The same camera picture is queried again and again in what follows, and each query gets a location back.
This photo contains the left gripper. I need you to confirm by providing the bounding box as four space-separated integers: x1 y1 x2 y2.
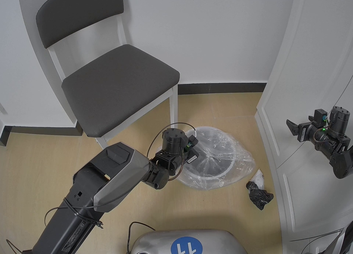
181 148 200 166

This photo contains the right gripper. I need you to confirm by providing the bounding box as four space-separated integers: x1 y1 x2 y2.
286 120 332 144

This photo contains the clear plastic bag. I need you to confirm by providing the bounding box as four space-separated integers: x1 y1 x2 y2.
171 126 255 191

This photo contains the white wrapper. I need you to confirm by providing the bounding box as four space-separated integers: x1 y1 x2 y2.
251 169 266 190

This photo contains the black plastic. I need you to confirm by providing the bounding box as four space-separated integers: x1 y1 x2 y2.
246 181 274 210

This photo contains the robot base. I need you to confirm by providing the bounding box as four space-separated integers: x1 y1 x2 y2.
134 229 246 254

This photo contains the white trash bin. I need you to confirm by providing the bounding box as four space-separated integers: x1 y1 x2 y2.
176 126 241 183

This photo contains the white wardrobe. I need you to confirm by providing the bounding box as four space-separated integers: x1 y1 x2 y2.
255 0 353 244

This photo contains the grey and white chair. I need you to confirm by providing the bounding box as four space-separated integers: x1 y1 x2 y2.
36 0 181 150

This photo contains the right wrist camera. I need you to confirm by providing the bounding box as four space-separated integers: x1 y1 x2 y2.
308 109 329 127

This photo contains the black cable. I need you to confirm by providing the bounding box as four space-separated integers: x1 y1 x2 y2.
126 221 156 252
44 206 71 226
147 122 197 162

